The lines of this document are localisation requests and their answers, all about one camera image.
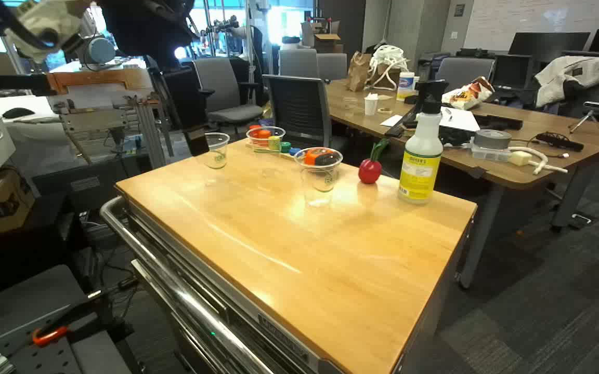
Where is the brown paper bag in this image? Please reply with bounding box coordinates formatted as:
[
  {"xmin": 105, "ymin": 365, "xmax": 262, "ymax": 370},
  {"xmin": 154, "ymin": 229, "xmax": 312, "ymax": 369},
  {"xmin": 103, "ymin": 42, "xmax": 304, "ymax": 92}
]
[{"xmin": 345, "ymin": 50, "xmax": 373, "ymax": 93}]

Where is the steel cart handle bar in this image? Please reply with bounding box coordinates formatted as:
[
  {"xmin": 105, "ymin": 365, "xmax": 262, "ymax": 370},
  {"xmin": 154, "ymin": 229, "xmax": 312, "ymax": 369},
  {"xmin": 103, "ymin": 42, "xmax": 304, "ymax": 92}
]
[{"xmin": 97, "ymin": 196, "xmax": 277, "ymax": 374}]

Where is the clear plastic cup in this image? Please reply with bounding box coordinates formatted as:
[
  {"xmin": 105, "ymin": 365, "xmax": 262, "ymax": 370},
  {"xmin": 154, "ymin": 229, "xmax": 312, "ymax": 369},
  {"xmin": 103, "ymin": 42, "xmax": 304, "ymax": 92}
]
[
  {"xmin": 244, "ymin": 123, "xmax": 289, "ymax": 159},
  {"xmin": 202, "ymin": 131, "xmax": 232, "ymax": 173},
  {"xmin": 293, "ymin": 145, "xmax": 345, "ymax": 196}
]

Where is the grey tape roll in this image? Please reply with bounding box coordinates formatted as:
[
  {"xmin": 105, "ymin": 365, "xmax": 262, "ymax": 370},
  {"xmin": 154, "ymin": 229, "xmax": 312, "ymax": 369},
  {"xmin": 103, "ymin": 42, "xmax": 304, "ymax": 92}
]
[{"xmin": 470, "ymin": 128, "xmax": 513, "ymax": 157}]

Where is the black remote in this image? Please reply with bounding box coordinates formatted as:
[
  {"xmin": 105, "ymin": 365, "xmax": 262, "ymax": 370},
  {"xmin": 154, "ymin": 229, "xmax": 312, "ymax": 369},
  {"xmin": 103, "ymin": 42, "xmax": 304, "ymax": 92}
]
[{"xmin": 534, "ymin": 129, "xmax": 586, "ymax": 154}]

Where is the white paper cup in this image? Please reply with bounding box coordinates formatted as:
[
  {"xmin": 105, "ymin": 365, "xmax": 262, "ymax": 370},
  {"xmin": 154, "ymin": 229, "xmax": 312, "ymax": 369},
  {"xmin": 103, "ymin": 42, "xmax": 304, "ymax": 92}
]
[{"xmin": 361, "ymin": 92, "xmax": 380, "ymax": 118}]

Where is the white cloth jacket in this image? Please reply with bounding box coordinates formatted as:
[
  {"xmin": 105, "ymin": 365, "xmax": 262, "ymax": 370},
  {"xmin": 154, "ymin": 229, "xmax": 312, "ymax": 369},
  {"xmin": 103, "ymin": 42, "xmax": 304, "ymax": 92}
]
[{"xmin": 534, "ymin": 53, "xmax": 599, "ymax": 111}]

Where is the colourful snack bag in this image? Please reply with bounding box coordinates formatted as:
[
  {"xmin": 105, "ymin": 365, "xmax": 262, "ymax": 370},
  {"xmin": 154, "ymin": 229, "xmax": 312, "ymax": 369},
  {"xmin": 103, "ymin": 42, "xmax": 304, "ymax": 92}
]
[{"xmin": 447, "ymin": 74, "xmax": 496, "ymax": 111}]

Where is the black perforated breadboard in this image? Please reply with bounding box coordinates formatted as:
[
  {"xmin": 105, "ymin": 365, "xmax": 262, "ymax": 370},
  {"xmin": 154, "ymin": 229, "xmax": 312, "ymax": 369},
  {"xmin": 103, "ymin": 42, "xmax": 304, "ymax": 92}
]
[{"xmin": 0, "ymin": 262, "xmax": 131, "ymax": 374}]

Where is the orange handled clamp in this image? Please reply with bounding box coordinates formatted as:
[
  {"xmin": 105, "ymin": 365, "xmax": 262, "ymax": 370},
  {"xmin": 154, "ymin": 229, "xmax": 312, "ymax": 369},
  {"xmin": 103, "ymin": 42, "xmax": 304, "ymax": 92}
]
[{"xmin": 28, "ymin": 322, "xmax": 72, "ymax": 349}]

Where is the white cable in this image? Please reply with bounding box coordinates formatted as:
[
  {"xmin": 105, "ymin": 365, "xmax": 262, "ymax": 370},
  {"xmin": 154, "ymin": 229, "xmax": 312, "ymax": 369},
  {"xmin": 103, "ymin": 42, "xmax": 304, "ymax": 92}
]
[{"xmin": 505, "ymin": 144, "xmax": 569, "ymax": 176}]

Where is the black flat device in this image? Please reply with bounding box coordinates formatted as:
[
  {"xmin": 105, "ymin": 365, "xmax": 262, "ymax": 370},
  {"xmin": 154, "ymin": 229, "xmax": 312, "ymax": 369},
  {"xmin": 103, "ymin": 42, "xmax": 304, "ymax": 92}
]
[{"xmin": 473, "ymin": 112, "xmax": 523, "ymax": 134}]

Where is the yellow label spray bottle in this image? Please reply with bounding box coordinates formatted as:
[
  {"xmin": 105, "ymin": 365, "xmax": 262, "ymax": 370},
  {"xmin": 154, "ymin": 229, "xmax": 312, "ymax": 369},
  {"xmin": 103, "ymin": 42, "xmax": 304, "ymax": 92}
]
[{"xmin": 394, "ymin": 77, "xmax": 449, "ymax": 207}]

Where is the black office chair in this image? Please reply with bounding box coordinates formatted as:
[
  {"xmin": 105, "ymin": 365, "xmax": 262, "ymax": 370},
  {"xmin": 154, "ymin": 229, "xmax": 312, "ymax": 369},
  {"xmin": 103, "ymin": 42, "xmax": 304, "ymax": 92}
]
[{"xmin": 161, "ymin": 64, "xmax": 211, "ymax": 159}]

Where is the white rope bundle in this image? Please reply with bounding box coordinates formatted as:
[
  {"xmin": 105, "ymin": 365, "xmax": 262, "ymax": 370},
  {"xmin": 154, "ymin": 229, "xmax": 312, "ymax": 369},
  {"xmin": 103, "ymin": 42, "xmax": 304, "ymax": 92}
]
[{"xmin": 368, "ymin": 42, "xmax": 410, "ymax": 92}]

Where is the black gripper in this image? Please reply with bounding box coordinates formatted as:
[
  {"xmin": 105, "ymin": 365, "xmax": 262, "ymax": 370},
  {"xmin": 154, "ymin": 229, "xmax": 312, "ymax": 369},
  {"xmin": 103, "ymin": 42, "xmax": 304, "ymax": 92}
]
[{"xmin": 100, "ymin": 0, "xmax": 202, "ymax": 69}]

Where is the white blue canister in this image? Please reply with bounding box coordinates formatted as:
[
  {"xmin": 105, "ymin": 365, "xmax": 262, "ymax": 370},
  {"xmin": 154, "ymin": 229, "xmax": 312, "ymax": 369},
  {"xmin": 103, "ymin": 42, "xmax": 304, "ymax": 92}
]
[{"xmin": 394, "ymin": 69, "xmax": 420, "ymax": 105}]

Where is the white paper booklet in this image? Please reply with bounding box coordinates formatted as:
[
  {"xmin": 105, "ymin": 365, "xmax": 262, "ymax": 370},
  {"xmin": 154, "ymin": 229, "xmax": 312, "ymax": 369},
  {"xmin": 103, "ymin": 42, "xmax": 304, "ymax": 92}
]
[{"xmin": 438, "ymin": 105, "xmax": 483, "ymax": 135}]

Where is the wooden office desk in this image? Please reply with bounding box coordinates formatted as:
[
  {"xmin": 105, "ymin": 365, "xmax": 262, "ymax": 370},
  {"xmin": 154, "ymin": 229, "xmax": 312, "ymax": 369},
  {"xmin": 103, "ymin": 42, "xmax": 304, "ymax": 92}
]
[{"xmin": 322, "ymin": 77, "xmax": 599, "ymax": 292}]

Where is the dark mesh office chair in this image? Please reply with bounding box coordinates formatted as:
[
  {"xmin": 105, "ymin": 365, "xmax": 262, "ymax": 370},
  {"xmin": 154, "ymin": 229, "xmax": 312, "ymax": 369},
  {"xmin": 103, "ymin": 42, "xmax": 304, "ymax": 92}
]
[{"xmin": 264, "ymin": 74, "xmax": 347, "ymax": 151}]

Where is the red toy pepper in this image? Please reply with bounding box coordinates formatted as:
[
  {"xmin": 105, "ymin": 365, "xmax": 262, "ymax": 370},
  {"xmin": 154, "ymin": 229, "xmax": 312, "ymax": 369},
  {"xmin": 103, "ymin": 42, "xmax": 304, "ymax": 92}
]
[{"xmin": 356, "ymin": 137, "xmax": 391, "ymax": 188}]

